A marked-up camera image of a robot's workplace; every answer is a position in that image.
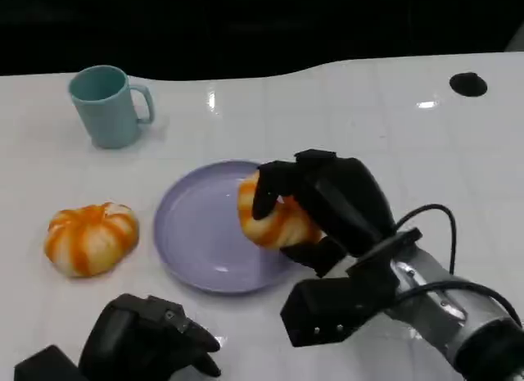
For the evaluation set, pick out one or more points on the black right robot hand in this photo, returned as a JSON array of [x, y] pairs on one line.
[[340, 205]]

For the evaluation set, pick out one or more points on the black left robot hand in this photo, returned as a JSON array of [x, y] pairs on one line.
[[127, 340]]

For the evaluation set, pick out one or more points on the orange and white bread roll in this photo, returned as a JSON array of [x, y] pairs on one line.
[[92, 238], [266, 229]]

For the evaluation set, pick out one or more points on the lilac plate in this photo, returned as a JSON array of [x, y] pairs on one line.
[[204, 233]]

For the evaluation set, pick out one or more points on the pale green mug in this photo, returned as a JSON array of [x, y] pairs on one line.
[[105, 108]]

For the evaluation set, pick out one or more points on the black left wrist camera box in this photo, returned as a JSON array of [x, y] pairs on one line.
[[41, 364]]

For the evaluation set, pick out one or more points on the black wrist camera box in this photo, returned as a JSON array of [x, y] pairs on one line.
[[327, 311], [41, 364]]

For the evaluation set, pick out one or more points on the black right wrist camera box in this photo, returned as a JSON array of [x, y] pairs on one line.
[[327, 311]]

